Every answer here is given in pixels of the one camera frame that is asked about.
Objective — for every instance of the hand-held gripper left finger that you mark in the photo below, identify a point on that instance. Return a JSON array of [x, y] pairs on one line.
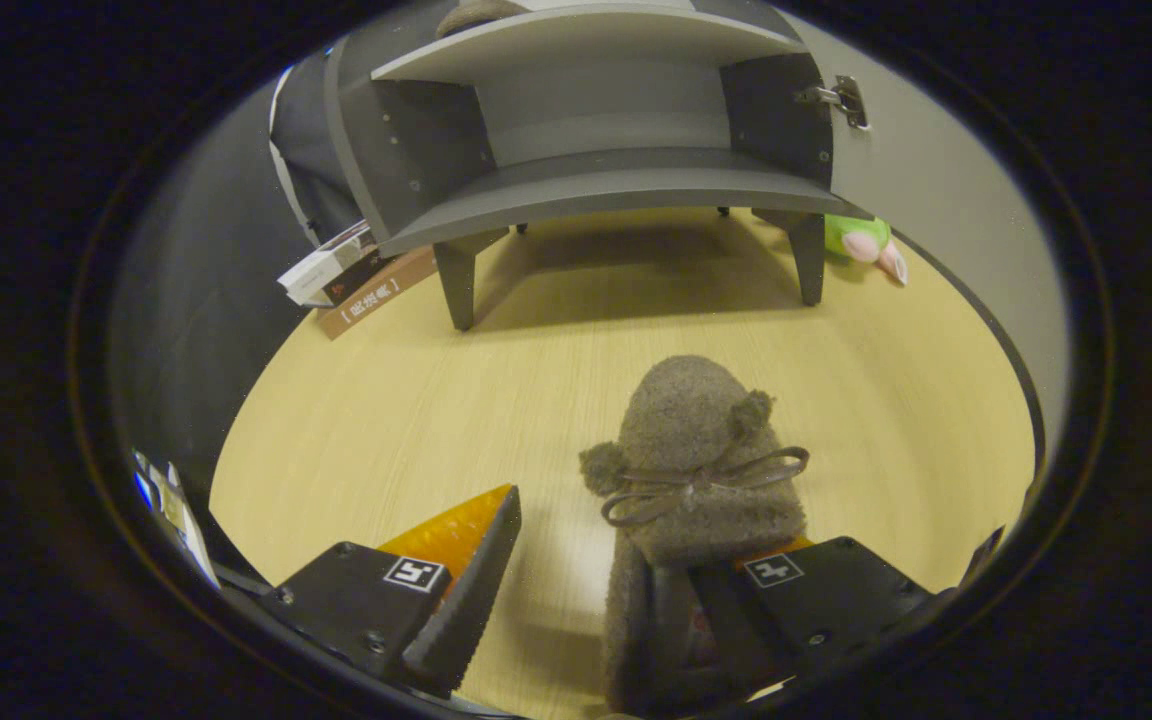
[[466, 600]]

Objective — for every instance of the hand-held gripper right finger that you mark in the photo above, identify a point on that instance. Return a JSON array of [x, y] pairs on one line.
[[836, 600]]

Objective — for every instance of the grey shoe cabinet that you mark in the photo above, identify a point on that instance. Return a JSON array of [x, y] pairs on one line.
[[586, 185]]

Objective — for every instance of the metal door hinge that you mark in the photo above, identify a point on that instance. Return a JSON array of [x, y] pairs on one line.
[[841, 97]]

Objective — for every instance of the pile of small clutter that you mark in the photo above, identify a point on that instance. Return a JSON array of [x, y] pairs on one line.
[[186, 520]]

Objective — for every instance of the brown book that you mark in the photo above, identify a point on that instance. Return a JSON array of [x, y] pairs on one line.
[[376, 298]]

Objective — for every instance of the blue printed poster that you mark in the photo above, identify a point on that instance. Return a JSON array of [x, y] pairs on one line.
[[144, 490]]

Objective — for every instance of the green pink plush toy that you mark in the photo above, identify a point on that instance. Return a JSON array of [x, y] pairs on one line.
[[851, 240]]

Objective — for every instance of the black backdrop cloth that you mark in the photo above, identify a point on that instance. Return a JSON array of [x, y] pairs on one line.
[[306, 150]]

